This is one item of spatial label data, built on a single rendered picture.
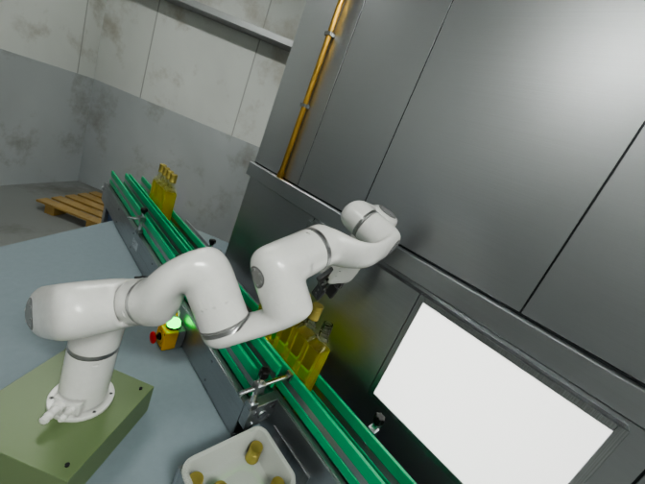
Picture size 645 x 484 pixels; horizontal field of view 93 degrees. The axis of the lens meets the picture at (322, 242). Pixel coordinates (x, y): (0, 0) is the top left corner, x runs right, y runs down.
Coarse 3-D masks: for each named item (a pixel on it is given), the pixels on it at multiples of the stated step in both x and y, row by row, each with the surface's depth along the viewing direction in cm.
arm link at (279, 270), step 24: (288, 240) 52; (312, 240) 53; (264, 264) 48; (288, 264) 49; (312, 264) 52; (264, 288) 49; (288, 288) 49; (264, 312) 51; (288, 312) 49; (216, 336) 49; (240, 336) 50
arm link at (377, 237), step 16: (368, 224) 65; (384, 224) 65; (336, 240) 56; (352, 240) 57; (368, 240) 65; (384, 240) 61; (336, 256) 57; (352, 256) 58; (368, 256) 59; (384, 256) 64
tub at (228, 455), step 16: (256, 432) 81; (208, 448) 71; (224, 448) 74; (240, 448) 79; (272, 448) 78; (192, 464) 68; (208, 464) 72; (224, 464) 76; (240, 464) 78; (256, 464) 79; (272, 464) 77; (288, 464) 75; (208, 480) 72; (224, 480) 73; (240, 480) 74; (256, 480) 76; (288, 480) 73
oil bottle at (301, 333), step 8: (296, 328) 89; (304, 328) 87; (312, 328) 88; (296, 336) 88; (304, 336) 86; (288, 344) 90; (296, 344) 88; (304, 344) 87; (288, 352) 90; (296, 352) 88; (288, 360) 90; (296, 360) 88
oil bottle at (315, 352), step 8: (312, 336) 85; (312, 344) 84; (320, 344) 83; (328, 344) 85; (304, 352) 85; (312, 352) 83; (320, 352) 82; (328, 352) 86; (304, 360) 85; (312, 360) 83; (320, 360) 84; (296, 368) 87; (304, 368) 85; (312, 368) 84; (320, 368) 87; (304, 376) 85; (312, 376) 86; (304, 384) 85; (312, 384) 88
